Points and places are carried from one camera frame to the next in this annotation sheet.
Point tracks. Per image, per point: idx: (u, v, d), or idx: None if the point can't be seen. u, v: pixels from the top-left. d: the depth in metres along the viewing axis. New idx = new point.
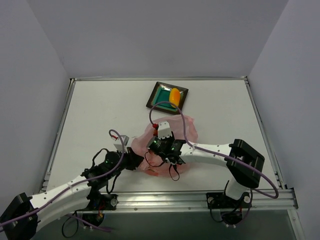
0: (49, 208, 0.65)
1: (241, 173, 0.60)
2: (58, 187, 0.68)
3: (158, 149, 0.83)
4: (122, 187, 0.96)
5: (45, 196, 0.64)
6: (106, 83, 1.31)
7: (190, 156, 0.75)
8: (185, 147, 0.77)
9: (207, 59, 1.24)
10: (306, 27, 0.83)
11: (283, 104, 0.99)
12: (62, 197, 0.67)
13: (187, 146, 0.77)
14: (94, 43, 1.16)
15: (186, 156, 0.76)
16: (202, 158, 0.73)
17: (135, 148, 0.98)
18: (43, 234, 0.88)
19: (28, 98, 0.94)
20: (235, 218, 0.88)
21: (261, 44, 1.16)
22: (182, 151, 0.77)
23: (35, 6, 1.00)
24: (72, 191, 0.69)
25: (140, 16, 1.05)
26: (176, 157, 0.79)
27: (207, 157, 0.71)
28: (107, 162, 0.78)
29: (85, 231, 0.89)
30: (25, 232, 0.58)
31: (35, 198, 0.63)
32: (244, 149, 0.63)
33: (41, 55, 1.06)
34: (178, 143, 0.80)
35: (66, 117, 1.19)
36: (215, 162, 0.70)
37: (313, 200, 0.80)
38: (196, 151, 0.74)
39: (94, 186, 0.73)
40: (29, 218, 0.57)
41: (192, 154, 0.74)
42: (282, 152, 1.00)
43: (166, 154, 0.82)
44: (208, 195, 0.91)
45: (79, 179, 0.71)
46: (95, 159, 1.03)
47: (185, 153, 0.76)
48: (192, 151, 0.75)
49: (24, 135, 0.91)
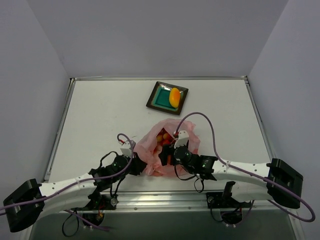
0: (56, 199, 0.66)
1: (281, 195, 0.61)
2: (67, 180, 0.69)
3: (187, 161, 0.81)
4: (125, 187, 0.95)
5: (53, 187, 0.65)
6: (107, 83, 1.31)
7: (223, 175, 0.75)
8: (218, 165, 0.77)
9: (208, 59, 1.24)
10: (306, 26, 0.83)
11: (283, 104, 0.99)
12: (69, 190, 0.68)
13: (219, 164, 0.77)
14: (94, 42, 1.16)
15: (218, 174, 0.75)
16: (237, 177, 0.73)
17: (140, 155, 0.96)
18: (42, 234, 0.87)
19: (27, 97, 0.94)
20: (234, 218, 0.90)
21: (261, 44, 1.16)
22: (214, 170, 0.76)
23: (34, 6, 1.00)
24: (79, 186, 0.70)
25: (140, 16, 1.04)
26: (207, 175, 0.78)
27: (243, 177, 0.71)
28: (115, 165, 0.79)
29: (85, 231, 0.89)
30: (28, 220, 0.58)
31: (44, 185, 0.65)
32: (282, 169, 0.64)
33: (41, 55, 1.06)
34: (209, 160, 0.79)
35: (66, 117, 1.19)
36: (250, 180, 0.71)
37: (313, 200, 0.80)
38: (230, 169, 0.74)
39: (98, 186, 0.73)
40: (36, 205, 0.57)
41: (226, 173, 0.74)
42: (282, 152, 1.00)
43: (197, 170, 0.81)
44: (208, 195, 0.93)
45: (86, 176, 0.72)
46: (103, 161, 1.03)
47: (218, 171, 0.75)
48: (225, 169, 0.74)
49: (24, 134, 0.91)
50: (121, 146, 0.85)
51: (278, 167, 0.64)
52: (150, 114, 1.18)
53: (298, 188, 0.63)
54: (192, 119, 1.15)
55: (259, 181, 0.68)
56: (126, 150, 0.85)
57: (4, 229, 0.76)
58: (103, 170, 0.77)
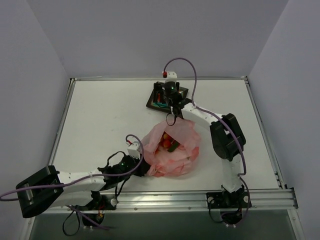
0: (69, 190, 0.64)
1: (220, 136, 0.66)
2: (81, 172, 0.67)
3: (169, 93, 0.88)
4: (126, 187, 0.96)
5: (69, 176, 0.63)
6: (107, 83, 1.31)
7: (188, 114, 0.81)
8: (189, 106, 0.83)
9: (208, 60, 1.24)
10: (306, 26, 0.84)
11: (283, 104, 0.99)
12: (82, 182, 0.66)
13: (190, 105, 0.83)
14: (94, 42, 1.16)
15: (185, 112, 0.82)
16: (198, 119, 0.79)
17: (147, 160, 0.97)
18: (42, 235, 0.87)
19: (27, 97, 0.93)
20: (235, 218, 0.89)
21: (261, 44, 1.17)
22: (185, 107, 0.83)
23: (35, 6, 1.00)
24: (91, 180, 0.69)
25: (140, 16, 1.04)
26: (178, 111, 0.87)
27: (201, 119, 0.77)
28: (122, 164, 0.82)
29: (85, 232, 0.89)
30: (43, 206, 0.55)
31: (61, 174, 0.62)
32: (231, 123, 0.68)
33: (41, 54, 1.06)
34: (187, 101, 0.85)
35: (66, 117, 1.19)
36: (204, 124, 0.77)
37: (313, 199, 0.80)
38: (195, 111, 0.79)
39: (106, 184, 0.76)
40: (54, 190, 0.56)
41: (191, 112, 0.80)
42: (282, 152, 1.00)
43: (172, 104, 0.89)
44: (207, 195, 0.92)
45: (97, 172, 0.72)
46: (110, 159, 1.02)
47: (186, 110, 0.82)
48: (192, 109, 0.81)
49: (24, 134, 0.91)
50: (128, 147, 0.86)
51: (230, 120, 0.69)
52: (150, 114, 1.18)
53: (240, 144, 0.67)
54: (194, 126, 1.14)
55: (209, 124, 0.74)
56: (133, 151, 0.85)
57: (3, 229, 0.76)
58: (111, 169, 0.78)
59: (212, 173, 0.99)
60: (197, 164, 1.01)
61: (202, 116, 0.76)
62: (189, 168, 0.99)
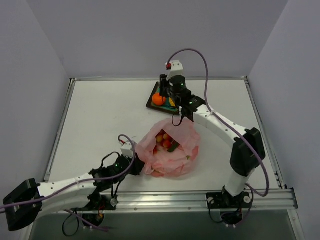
0: (54, 199, 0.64)
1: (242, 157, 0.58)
2: (66, 180, 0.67)
3: (178, 91, 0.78)
4: (126, 187, 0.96)
5: (52, 187, 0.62)
6: (107, 83, 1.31)
7: (202, 119, 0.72)
8: (202, 109, 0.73)
9: (207, 60, 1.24)
10: (305, 26, 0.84)
11: (283, 104, 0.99)
12: (68, 190, 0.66)
13: (205, 108, 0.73)
14: (94, 42, 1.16)
15: (199, 116, 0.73)
16: (211, 126, 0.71)
17: (140, 155, 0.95)
18: (42, 235, 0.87)
19: (27, 97, 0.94)
20: (235, 218, 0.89)
21: (261, 44, 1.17)
22: (198, 111, 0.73)
23: (35, 6, 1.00)
24: (78, 186, 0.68)
25: (140, 16, 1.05)
26: (188, 111, 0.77)
27: (217, 127, 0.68)
28: (116, 166, 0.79)
29: (85, 231, 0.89)
30: (27, 219, 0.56)
31: (42, 186, 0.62)
32: (255, 139, 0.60)
33: (41, 55, 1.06)
34: (198, 101, 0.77)
35: (66, 117, 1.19)
36: (220, 133, 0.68)
37: (313, 200, 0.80)
38: (212, 117, 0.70)
39: (98, 187, 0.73)
40: (33, 205, 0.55)
41: (207, 119, 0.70)
42: (282, 152, 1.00)
43: (181, 103, 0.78)
44: (208, 195, 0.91)
45: (86, 177, 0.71)
46: (104, 161, 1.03)
47: (200, 113, 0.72)
48: (207, 115, 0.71)
49: (24, 135, 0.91)
50: (122, 147, 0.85)
51: (255, 137, 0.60)
52: (150, 115, 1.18)
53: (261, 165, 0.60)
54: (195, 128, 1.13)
55: (229, 138, 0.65)
56: (128, 151, 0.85)
57: (4, 228, 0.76)
58: (104, 171, 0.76)
59: (211, 174, 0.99)
60: (196, 164, 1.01)
61: (220, 126, 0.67)
62: (188, 168, 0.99)
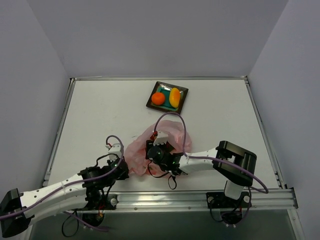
0: (41, 207, 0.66)
1: (229, 173, 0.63)
2: (51, 185, 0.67)
3: (160, 160, 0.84)
4: (128, 187, 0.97)
5: (35, 195, 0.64)
6: (107, 83, 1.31)
7: (187, 167, 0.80)
8: (183, 160, 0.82)
9: (207, 60, 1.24)
10: (305, 26, 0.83)
11: (283, 104, 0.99)
12: (54, 196, 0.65)
13: (184, 158, 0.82)
14: (94, 42, 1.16)
15: (184, 167, 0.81)
16: (197, 166, 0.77)
17: (127, 157, 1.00)
18: (43, 234, 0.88)
19: (27, 97, 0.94)
20: (234, 218, 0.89)
21: (261, 44, 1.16)
22: (181, 164, 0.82)
23: (34, 6, 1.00)
24: (65, 191, 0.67)
25: (140, 16, 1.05)
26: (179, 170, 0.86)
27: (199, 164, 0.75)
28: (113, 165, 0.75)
29: (85, 231, 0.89)
30: (15, 227, 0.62)
31: (26, 195, 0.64)
32: (228, 149, 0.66)
33: (41, 55, 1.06)
34: (178, 157, 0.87)
35: (66, 117, 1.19)
36: (206, 165, 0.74)
37: (313, 201, 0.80)
38: (190, 160, 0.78)
39: (91, 187, 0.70)
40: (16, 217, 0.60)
41: (188, 164, 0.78)
42: (282, 152, 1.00)
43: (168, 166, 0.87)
44: (207, 195, 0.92)
45: (74, 178, 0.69)
46: (99, 161, 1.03)
47: (183, 164, 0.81)
48: (187, 161, 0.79)
49: (24, 135, 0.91)
50: (109, 150, 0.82)
51: (225, 146, 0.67)
52: (150, 114, 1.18)
53: (252, 166, 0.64)
54: (193, 126, 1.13)
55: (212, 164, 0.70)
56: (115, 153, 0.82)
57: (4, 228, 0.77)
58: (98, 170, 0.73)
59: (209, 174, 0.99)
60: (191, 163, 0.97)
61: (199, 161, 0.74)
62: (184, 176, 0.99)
